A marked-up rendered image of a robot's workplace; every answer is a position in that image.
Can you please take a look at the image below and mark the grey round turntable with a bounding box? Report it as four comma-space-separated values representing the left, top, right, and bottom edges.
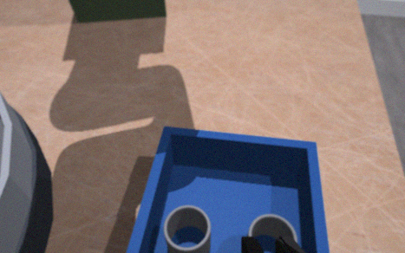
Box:
0, 92, 54, 253

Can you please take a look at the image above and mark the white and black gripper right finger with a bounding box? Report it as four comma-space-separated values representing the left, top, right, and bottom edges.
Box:
276, 236, 305, 253

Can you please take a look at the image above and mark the blue open-top crate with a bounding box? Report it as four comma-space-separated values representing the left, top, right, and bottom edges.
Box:
127, 126, 330, 253

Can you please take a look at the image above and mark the grey metal bushing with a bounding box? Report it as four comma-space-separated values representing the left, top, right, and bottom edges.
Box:
164, 205, 211, 253
247, 214, 297, 242

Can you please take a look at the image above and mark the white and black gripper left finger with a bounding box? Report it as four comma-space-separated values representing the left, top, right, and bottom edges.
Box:
241, 237, 264, 253

